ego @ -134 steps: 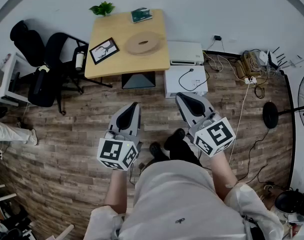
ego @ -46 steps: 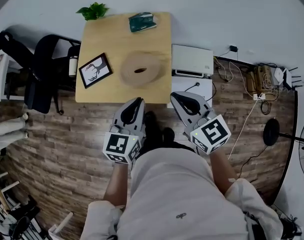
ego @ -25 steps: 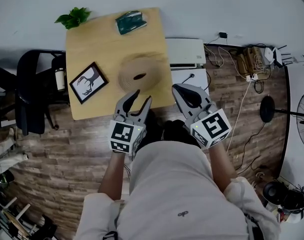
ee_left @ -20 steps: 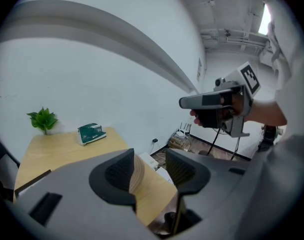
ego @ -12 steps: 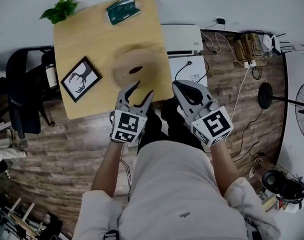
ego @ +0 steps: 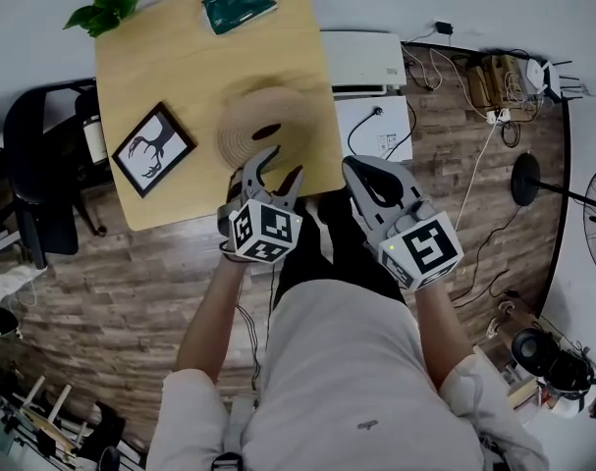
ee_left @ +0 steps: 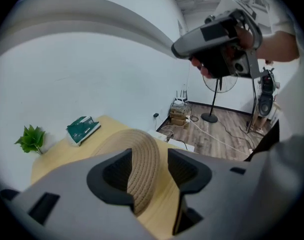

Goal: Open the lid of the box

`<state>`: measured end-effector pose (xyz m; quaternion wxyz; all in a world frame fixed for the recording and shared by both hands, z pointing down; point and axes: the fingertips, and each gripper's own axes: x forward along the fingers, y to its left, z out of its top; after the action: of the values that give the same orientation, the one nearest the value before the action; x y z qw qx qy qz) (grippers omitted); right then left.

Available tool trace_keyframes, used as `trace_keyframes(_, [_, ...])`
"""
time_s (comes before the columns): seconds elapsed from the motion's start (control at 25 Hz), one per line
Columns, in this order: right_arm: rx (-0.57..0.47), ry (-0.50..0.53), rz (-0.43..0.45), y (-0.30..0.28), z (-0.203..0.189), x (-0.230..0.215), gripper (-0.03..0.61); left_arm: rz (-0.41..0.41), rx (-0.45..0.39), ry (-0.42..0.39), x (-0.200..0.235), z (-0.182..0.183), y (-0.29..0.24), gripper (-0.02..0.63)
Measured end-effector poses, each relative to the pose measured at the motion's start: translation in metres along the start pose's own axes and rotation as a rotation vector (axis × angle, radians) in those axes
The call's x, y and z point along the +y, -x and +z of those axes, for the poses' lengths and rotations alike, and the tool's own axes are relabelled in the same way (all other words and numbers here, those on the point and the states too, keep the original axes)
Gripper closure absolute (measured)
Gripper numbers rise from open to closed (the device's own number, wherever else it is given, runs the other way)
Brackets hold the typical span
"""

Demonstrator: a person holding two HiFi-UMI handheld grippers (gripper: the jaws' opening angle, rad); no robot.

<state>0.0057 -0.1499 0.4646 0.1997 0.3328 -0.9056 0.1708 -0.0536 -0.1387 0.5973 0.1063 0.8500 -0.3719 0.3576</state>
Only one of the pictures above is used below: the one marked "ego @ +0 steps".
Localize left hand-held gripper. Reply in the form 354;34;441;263
217;145;305;265

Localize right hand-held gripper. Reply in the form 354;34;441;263
341;155;465;293

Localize woven box lid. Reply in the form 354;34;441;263
227;86;322;154

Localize person's left forearm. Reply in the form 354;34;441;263
174;254;253;388

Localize person's right forearm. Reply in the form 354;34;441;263
411;276;477;393

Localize white board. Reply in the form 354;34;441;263
333;94;414;164

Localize person's black trousers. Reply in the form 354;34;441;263
272;189;407;308

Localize black framed antler picture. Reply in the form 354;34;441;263
111;100;198;199

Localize white flat heater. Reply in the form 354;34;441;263
319;29;407;96

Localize black standing fan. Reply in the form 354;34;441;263
510;152;596;287

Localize green foil packet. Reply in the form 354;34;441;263
200;0;280;36

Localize dark bottle with label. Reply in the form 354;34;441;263
80;96;110;167

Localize white router with antennas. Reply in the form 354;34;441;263
521;58;584;103

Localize person's white shirt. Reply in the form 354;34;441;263
144;278;550;471

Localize black round speaker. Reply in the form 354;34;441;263
511;327;596;401

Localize black office chair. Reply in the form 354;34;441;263
0;78;107;270

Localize green leafy plant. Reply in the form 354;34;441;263
62;0;145;39

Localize black plug cable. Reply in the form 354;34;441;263
346;105;384;158

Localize white cable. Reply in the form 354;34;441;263
453;115;500;235

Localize black floor cable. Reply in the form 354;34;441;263
450;203;524;309

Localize wooden crate with cables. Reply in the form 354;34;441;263
466;52;528;112

